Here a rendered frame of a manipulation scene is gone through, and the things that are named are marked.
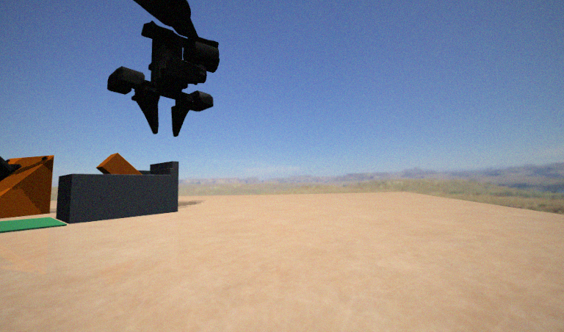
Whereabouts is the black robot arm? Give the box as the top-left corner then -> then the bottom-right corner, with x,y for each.
0,0 -> 220,181

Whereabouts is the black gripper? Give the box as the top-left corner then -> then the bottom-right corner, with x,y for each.
107,52 -> 214,137

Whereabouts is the orange l-shaped part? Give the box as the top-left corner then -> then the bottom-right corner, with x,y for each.
96,153 -> 142,175

